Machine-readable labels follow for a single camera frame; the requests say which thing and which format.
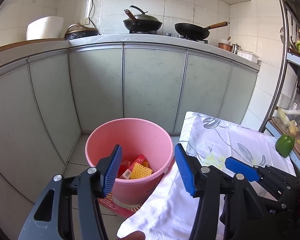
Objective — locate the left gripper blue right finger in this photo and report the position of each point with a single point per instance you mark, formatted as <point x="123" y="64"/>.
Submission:
<point x="189" y="169"/>

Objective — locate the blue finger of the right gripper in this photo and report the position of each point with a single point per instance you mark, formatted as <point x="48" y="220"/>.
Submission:
<point x="250" y="173"/>

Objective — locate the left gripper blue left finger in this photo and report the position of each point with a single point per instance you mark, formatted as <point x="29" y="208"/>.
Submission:
<point x="107" y="170"/>

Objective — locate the red white carton box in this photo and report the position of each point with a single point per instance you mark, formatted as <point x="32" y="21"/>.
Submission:
<point x="126" y="167"/>

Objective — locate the yellow foam fruit net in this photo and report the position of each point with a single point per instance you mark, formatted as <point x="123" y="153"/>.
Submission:
<point x="139" y="171"/>

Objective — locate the pink plastic trash bucket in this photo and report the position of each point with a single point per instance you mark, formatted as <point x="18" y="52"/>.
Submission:
<point x="136" y="137"/>

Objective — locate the person's left hand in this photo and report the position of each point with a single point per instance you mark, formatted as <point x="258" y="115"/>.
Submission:
<point x="137" y="235"/>

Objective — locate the red cardboard under bucket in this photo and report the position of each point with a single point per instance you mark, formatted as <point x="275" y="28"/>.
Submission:
<point x="112" y="204"/>

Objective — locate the green bell pepper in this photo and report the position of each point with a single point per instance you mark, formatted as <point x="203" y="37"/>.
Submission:
<point x="284" y="145"/>

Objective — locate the white floral tablecloth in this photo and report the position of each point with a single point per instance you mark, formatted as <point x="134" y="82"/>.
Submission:
<point x="170" y="211"/>

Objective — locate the yellow ginger root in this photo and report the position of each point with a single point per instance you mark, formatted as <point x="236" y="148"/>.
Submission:
<point x="293" y="128"/>

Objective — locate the white cabbage stalk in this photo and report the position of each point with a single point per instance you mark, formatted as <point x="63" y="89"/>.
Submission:
<point x="287" y="115"/>

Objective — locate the clear plastic container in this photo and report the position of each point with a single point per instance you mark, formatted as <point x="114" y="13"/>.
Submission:
<point x="282" y="126"/>

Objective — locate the white plastic tray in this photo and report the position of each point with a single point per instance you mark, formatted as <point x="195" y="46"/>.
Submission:
<point x="248" y="55"/>

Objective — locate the copper pot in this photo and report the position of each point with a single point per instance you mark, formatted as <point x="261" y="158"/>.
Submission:
<point x="225" y="44"/>

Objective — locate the black gold rice cooker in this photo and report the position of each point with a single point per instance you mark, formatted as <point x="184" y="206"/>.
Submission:
<point x="78" y="30"/>

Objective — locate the black wok with lid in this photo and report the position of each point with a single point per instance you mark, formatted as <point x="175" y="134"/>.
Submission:
<point x="141" y="23"/>

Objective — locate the black frying pan wooden handle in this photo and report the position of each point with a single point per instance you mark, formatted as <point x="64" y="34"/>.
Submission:
<point x="195" y="32"/>

